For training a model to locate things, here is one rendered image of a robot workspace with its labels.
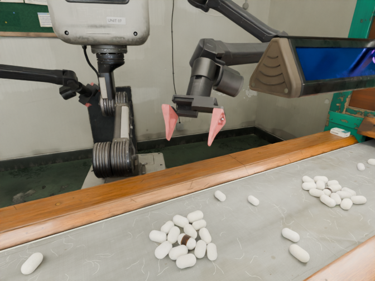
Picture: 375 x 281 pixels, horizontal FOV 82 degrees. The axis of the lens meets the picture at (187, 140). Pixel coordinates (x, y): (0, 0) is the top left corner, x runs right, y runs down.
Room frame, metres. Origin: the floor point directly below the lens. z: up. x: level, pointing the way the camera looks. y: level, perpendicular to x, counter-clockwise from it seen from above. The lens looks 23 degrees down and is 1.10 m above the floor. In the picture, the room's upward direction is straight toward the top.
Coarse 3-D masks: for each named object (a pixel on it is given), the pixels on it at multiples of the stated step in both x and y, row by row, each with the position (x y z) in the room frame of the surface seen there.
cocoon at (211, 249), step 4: (208, 244) 0.30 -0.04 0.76; (212, 244) 0.30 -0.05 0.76; (208, 248) 0.30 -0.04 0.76; (212, 248) 0.29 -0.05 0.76; (216, 248) 0.30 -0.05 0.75; (208, 252) 0.29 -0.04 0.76; (212, 252) 0.28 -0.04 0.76; (216, 252) 0.29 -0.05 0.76; (208, 256) 0.28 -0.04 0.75; (212, 256) 0.28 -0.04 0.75; (216, 256) 0.28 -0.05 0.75
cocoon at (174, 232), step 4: (172, 228) 0.34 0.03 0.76; (176, 228) 0.34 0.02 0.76; (172, 232) 0.33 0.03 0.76; (176, 232) 0.33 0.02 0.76; (168, 236) 0.32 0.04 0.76; (172, 236) 0.32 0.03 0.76; (176, 236) 0.32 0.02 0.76; (168, 240) 0.32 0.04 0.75; (172, 240) 0.31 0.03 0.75; (176, 240) 0.32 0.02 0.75
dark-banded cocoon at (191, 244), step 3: (180, 234) 0.32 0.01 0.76; (183, 234) 0.32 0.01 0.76; (180, 237) 0.32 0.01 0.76; (177, 240) 0.32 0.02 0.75; (180, 240) 0.31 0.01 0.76; (189, 240) 0.31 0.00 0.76; (192, 240) 0.31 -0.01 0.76; (189, 243) 0.30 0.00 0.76; (192, 243) 0.30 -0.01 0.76; (195, 243) 0.31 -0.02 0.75; (186, 246) 0.30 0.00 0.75; (189, 246) 0.30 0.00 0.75; (192, 246) 0.30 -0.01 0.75; (189, 249) 0.30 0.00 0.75
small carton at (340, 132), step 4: (332, 128) 0.88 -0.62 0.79; (336, 128) 0.88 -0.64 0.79; (332, 132) 0.87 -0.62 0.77; (336, 132) 0.85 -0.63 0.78; (340, 132) 0.84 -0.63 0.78; (344, 132) 0.83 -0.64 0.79; (348, 132) 0.83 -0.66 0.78; (340, 136) 0.84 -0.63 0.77; (344, 136) 0.82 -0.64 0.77; (348, 136) 0.84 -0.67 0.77
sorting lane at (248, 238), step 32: (320, 160) 0.67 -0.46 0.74; (352, 160) 0.67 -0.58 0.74; (224, 192) 0.49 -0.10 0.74; (256, 192) 0.49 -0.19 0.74; (288, 192) 0.49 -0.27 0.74; (96, 224) 0.37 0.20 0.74; (128, 224) 0.37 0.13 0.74; (160, 224) 0.37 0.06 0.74; (224, 224) 0.37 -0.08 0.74; (256, 224) 0.37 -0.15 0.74; (288, 224) 0.37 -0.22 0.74; (320, 224) 0.37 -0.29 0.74; (352, 224) 0.37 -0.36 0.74; (0, 256) 0.29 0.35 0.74; (64, 256) 0.29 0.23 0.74; (96, 256) 0.29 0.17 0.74; (128, 256) 0.29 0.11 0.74; (224, 256) 0.29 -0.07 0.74; (256, 256) 0.29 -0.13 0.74; (288, 256) 0.29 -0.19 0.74; (320, 256) 0.29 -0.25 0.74
